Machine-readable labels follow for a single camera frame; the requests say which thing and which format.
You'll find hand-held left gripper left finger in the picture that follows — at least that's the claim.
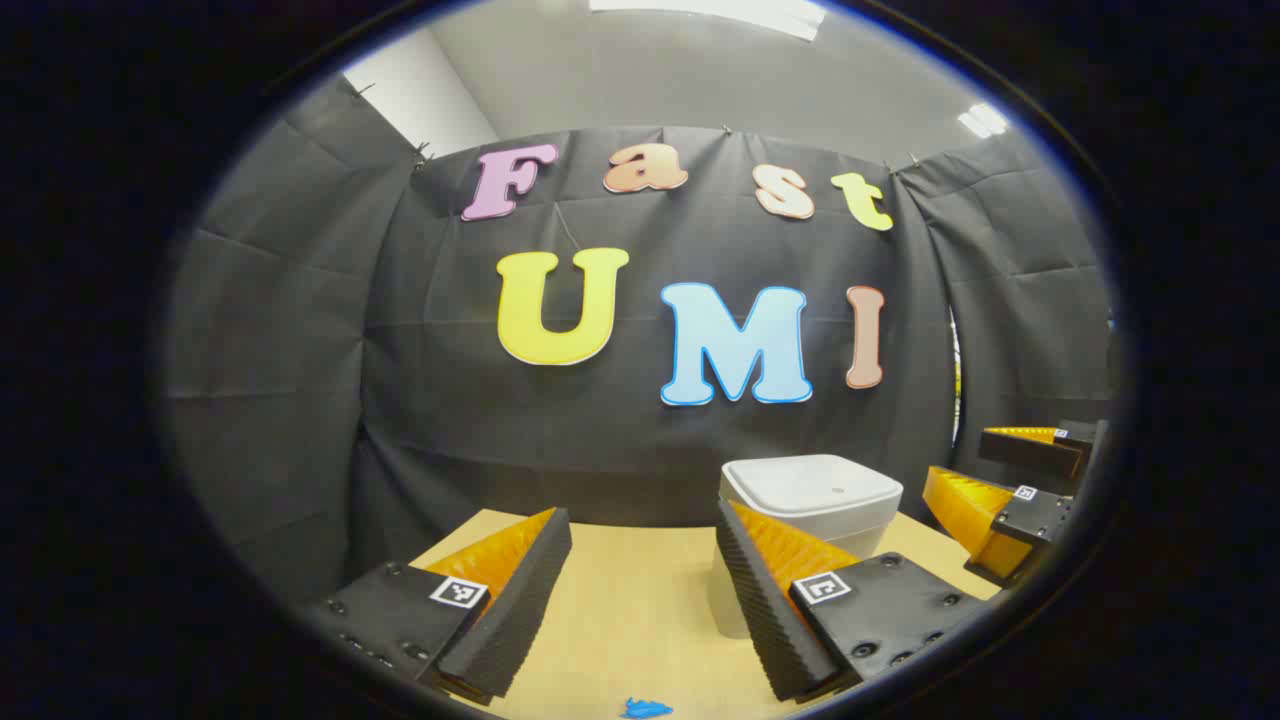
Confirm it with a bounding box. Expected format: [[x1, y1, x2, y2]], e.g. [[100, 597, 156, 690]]
[[300, 507, 573, 706]]

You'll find wooden desktop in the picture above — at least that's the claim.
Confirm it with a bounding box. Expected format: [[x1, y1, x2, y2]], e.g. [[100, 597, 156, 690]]
[[410, 508, 1001, 720]]

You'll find ceiling light panel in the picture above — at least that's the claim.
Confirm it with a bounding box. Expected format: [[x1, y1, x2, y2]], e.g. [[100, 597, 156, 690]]
[[958, 102, 1009, 139]]

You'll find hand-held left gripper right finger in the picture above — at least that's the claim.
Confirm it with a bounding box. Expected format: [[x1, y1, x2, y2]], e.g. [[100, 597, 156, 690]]
[[716, 500, 991, 703]]

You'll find light grey desktop garbage bin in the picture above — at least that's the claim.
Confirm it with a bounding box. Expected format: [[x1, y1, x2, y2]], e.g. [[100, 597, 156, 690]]
[[707, 455, 904, 641]]

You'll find black backdrop cloth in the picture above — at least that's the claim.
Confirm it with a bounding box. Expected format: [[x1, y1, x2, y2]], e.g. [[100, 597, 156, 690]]
[[165, 75, 1116, 611]]

